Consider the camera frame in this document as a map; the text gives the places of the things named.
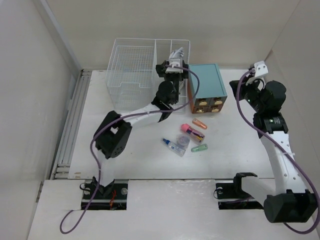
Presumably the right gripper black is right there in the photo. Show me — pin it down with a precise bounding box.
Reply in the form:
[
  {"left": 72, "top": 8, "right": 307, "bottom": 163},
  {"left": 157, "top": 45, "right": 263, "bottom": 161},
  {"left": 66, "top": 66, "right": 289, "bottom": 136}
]
[{"left": 228, "top": 75, "right": 266, "bottom": 113}]

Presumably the teal orange drawer box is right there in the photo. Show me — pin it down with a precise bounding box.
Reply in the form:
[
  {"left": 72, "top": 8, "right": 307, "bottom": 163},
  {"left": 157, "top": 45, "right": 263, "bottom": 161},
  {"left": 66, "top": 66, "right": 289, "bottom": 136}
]
[{"left": 187, "top": 63, "right": 228, "bottom": 114}]

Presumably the orange translucent capsule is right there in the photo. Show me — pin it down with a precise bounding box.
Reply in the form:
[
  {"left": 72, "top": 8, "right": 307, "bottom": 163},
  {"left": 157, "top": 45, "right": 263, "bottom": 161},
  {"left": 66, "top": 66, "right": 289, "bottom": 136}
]
[{"left": 192, "top": 118, "right": 208, "bottom": 130}]

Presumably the pink cap clear tube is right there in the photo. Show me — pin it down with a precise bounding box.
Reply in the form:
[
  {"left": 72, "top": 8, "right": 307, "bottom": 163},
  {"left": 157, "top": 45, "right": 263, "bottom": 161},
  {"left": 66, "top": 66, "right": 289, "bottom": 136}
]
[{"left": 180, "top": 123, "right": 205, "bottom": 144}]

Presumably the purple round container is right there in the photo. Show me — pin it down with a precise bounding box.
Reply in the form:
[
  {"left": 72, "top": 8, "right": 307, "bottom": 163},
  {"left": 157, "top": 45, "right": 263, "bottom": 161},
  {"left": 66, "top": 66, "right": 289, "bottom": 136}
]
[{"left": 176, "top": 134, "right": 191, "bottom": 149}]

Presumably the grey setup guide booklet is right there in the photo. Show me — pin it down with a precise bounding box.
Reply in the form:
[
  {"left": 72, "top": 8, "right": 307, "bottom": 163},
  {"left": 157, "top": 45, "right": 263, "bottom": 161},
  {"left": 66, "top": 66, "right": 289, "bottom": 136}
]
[{"left": 178, "top": 80, "right": 185, "bottom": 92}]

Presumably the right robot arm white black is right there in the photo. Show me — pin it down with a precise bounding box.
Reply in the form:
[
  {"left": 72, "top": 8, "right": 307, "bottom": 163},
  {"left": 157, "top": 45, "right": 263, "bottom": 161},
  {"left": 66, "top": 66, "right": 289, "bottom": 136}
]
[{"left": 229, "top": 79, "right": 318, "bottom": 224}]

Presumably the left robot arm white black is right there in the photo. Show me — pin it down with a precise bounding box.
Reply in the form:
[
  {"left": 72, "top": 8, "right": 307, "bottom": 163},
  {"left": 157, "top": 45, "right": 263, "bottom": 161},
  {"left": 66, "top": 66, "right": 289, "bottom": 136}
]
[{"left": 89, "top": 59, "right": 190, "bottom": 199}]

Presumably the green translucent capsule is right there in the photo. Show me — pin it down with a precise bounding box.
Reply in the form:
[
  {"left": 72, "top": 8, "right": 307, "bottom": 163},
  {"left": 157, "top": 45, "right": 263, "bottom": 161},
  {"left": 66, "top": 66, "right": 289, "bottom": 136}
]
[{"left": 191, "top": 144, "right": 208, "bottom": 153}]

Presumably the blue cap spray bottle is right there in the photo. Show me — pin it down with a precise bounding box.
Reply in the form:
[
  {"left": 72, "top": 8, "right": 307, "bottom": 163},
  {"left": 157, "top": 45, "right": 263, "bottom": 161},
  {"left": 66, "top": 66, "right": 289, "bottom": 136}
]
[{"left": 161, "top": 138, "right": 186, "bottom": 157}]

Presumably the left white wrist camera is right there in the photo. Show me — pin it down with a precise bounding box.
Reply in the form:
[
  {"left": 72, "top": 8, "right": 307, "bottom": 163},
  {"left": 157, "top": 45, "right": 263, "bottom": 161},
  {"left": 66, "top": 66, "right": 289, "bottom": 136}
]
[{"left": 165, "top": 58, "right": 183, "bottom": 74}]

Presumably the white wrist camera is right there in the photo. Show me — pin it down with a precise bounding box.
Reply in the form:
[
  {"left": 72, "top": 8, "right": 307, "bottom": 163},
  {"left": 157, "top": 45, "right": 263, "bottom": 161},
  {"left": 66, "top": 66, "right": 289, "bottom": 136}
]
[
  {"left": 250, "top": 61, "right": 269, "bottom": 78},
  {"left": 165, "top": 58, "right": 183, "bottom": 74}
]

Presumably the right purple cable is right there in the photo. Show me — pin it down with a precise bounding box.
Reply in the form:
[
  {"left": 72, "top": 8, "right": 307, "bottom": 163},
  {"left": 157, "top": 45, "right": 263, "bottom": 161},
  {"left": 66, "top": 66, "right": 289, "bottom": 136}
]
[{"left": 235, "top": 68, "right": 320, "bottom": 235}]

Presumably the white wire desk organizer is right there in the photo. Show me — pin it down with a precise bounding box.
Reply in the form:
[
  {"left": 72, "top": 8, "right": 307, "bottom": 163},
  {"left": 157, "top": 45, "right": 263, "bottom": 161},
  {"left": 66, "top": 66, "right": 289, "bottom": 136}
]
[{"left": 106, "top": 38, "right": 190, "bottom": 112}]

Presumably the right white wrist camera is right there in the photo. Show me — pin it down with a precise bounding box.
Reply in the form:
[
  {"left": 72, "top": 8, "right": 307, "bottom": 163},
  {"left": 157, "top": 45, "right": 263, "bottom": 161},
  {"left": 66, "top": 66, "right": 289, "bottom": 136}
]
[{"left": 250, "top": 61, "right": 269, "bottom": 78}]

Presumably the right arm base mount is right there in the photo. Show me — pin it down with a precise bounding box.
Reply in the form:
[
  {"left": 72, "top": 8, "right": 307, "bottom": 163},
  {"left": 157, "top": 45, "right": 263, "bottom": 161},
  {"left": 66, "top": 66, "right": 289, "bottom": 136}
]
[{"left": 213, "top": 172, "right": 263, "bottom": 210}]

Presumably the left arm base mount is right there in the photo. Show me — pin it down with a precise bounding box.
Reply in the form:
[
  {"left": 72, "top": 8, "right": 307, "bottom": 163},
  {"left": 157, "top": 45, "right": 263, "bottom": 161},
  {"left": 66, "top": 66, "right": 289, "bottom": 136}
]
[{"left": 79, "top": 177, "right": 129, "bottom": 211}]

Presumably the aluminium rail frame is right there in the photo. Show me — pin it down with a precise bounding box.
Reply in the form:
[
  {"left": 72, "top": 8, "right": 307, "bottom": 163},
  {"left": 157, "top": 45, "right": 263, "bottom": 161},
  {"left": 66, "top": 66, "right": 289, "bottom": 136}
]
[{"left": 49, "top": 69, "right": 92, "bottom": 180}]

